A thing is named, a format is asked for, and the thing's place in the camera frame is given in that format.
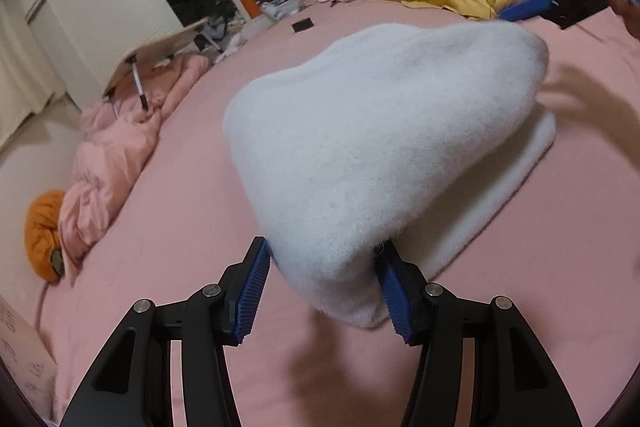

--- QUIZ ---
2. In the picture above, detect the white knit cardigan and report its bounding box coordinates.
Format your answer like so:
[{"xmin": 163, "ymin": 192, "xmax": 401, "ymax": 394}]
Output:
[{"xmin": 222, "ymin": 23, "xmax": 557, "ymax": 329}]

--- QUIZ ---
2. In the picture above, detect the orange pumpkin pillow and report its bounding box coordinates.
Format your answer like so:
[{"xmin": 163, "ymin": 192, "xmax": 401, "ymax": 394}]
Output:
[{"xmin": 25, "ymin": 190, "xmax": 68, "ymax": 284}]

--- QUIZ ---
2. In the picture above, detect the cardboard box with writing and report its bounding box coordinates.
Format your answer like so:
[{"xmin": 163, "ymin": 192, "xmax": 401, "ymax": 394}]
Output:
[{"xmin": 0, "ymin": 294, "xmax": 58, "ymax": 423}]

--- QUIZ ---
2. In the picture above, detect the person's right hand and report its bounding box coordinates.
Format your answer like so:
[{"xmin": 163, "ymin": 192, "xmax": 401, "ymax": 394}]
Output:
[{"xmin": 611, "ymin": 0, "xmax": 640, "ymax": 40}]

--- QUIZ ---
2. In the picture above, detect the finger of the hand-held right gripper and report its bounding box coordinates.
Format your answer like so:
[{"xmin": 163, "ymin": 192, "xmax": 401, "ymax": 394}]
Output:
[{"xmin": 497, "ymin": 0, "xmax": 553, "ymax": 22}]

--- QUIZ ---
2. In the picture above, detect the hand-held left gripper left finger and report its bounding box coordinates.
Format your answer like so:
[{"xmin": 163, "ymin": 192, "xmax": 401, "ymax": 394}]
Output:
[{"xmin": 59, "ymin": 236, "xmax": 273, "ymax": 427}]

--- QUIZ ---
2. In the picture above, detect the wooden folding lap table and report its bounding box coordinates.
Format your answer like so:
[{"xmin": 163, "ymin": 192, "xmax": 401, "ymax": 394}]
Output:
[{"xmin": 102, "ymin": 18, "xmax": 211, "ymax": 112}]

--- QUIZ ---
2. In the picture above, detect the pink bed sheet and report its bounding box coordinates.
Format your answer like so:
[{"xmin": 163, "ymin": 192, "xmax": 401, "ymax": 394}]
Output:
[{"xmin": 35, "ymin": 0, "xmax": 640, "ymax": 427}]

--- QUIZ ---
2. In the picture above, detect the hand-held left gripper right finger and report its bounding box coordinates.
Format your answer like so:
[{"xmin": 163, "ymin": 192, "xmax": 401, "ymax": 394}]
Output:
[{"xmin": 372, "ymin": 241, "xmax": 583, "ymax": 427}]

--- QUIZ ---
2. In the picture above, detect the pile of small white clutter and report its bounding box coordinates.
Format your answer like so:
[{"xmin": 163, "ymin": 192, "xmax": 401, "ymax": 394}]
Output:
[{"xmin": 260, "ymin": 0, "xmax": 313, "ymax": 22}]

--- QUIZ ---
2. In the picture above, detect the pink crumpled quilt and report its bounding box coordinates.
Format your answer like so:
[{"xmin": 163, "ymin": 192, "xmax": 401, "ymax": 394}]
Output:
[{"xmin": 57, "ymin": 54, "xmax": 210, "ymax": 278}]

